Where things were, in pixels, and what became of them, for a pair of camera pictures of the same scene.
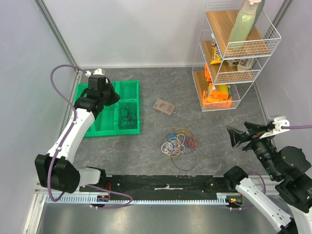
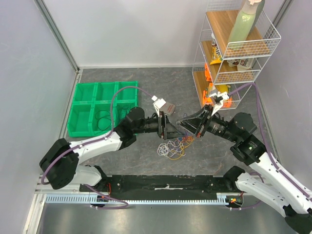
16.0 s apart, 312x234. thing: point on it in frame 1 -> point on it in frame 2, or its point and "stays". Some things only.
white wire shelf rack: (235, 45) stays
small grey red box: (164, 106) stays
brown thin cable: (187, 153) -> (104, 120)
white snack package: (242, 64) stays
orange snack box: (212, 104) stays
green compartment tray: (122, 117) stays
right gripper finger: (254, 128) -> (198, 114)
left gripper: (115, 97) -> (166, 130)
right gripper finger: (237, 137) -> (192, 125)
